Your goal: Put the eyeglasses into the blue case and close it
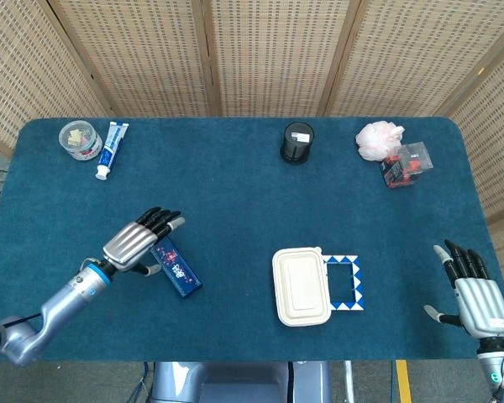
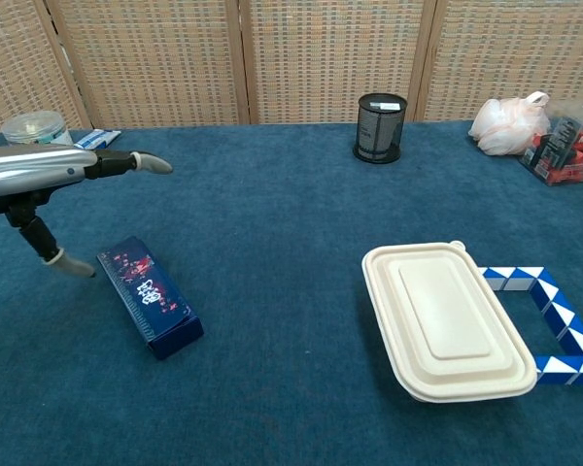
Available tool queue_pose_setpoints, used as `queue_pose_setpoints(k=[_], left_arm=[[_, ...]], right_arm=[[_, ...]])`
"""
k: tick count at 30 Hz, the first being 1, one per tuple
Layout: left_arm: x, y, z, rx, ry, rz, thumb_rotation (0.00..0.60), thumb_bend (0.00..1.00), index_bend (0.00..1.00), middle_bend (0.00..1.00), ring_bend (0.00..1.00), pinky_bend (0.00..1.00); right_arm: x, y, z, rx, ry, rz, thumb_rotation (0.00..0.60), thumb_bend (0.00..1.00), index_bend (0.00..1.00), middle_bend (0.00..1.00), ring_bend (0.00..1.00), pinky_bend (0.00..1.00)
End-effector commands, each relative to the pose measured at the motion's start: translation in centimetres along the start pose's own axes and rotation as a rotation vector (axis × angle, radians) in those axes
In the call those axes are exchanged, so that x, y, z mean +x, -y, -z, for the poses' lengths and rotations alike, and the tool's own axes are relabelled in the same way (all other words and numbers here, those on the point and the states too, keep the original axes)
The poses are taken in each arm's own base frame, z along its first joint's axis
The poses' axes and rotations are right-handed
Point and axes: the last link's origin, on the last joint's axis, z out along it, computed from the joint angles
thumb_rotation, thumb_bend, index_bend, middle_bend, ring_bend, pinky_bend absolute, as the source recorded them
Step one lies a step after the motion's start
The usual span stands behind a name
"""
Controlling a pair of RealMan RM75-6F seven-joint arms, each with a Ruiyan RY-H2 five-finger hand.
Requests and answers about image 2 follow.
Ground blue white snake puzzle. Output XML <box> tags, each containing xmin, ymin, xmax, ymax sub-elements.
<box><xmin>476</xmin><ymin>265</ymin><xmax>583</xmax><ymax>386</ymax></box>

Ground blue folding glasses case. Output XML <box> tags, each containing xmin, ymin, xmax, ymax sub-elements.
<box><xmin>95</xmin><ymin>236</ymin><xmax>205</xmax><ymax>361</ymax></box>

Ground clear box red black items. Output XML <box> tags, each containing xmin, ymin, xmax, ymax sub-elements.
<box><xmin>518</xmin><ymin>100</ymin><xmax>583</xmax><ymax>187</ymax></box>

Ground woven wooden folding screen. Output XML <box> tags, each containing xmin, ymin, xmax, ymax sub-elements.
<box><xmin>0</xmin><ymin>0</ymin><xmax>583</xmax><ymax>133</ymax></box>

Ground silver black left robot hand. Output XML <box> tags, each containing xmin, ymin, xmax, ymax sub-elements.
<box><xmin>0</xmin><ymin>144</ymin><xmax>174</xmax><ymax>279</ymax></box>

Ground black mesh pen holder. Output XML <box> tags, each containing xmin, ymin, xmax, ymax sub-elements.
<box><xmin>352</xmin><ymin>93</ymin><xmax>409</xmax><ymax>165</ymax></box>

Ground blue white toothpaste tube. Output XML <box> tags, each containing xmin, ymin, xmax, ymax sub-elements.
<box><xmin>72</xmin><ymin>129</ymin><xmax>122</xmax><ymax>150</ymax></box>

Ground beige lidded lunch box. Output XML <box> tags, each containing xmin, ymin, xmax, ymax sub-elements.
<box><xmin>360</xmin><ymin>240</ymin><xmax>538</xmax><ymax>404</ymax></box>

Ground clear round plastic jar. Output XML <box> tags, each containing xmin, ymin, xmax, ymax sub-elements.
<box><xmin>0</xmin><ymin>110</ymin><xmax>75</xmax><ymax>147</ymax></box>

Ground blue carpet table cover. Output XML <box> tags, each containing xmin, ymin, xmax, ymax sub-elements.
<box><xmin>0</xmin><ymin>120</ymin><xmax>583</xmax><ymax>466</ymax></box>

